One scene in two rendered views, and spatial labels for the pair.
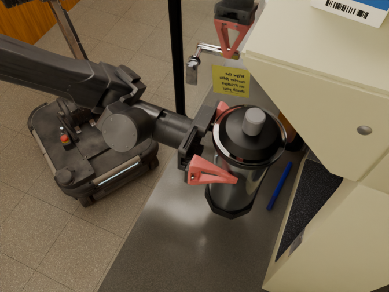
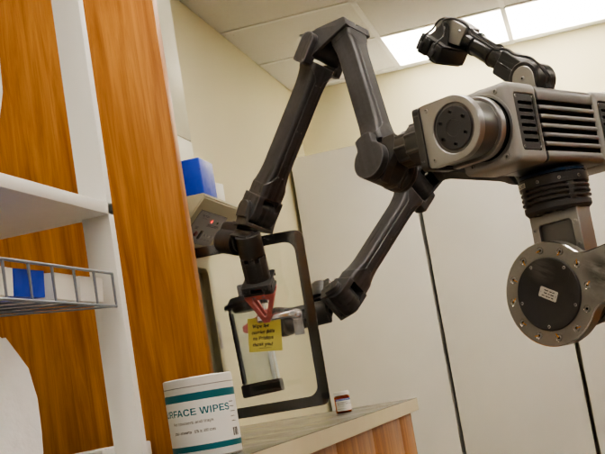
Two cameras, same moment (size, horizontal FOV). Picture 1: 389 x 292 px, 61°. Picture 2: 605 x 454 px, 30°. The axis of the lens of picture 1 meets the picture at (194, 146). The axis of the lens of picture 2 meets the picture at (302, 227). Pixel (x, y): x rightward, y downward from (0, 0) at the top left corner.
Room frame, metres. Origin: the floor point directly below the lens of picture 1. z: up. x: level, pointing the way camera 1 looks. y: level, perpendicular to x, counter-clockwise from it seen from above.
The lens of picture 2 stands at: (3.00, -0.42, 1.04)
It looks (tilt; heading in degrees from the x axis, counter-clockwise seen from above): 8 degrees up; 169
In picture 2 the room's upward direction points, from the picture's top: 10 degrees counter-clockwise
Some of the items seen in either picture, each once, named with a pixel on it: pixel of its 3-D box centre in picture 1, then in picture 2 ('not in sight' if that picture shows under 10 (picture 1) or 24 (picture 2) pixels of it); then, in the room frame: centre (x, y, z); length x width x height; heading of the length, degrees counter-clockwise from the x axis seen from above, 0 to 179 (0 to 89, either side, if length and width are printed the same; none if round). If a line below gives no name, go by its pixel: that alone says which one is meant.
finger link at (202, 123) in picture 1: (226, 132); not in sight; (0.32, -0.05, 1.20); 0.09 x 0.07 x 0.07; 67
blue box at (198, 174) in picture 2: not in sight; (188, 182); (0.37, -0.18, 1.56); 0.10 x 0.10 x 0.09; 66
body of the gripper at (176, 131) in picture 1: (179, 132); not in sight; (0.32, 0.02, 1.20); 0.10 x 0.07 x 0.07; 157
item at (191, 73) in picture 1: (191, 72); not in sight; (0.48, 0.00, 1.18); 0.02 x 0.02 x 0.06; 72
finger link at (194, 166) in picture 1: (212, 163); not in sight; (0.26, -0.03, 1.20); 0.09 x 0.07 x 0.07; 67
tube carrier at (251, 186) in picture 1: (238, 167); not in sight; (0.28, -0.08, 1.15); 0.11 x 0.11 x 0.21
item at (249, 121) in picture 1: (251, 128); not in sight; (0.28, -0.08, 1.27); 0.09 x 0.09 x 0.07
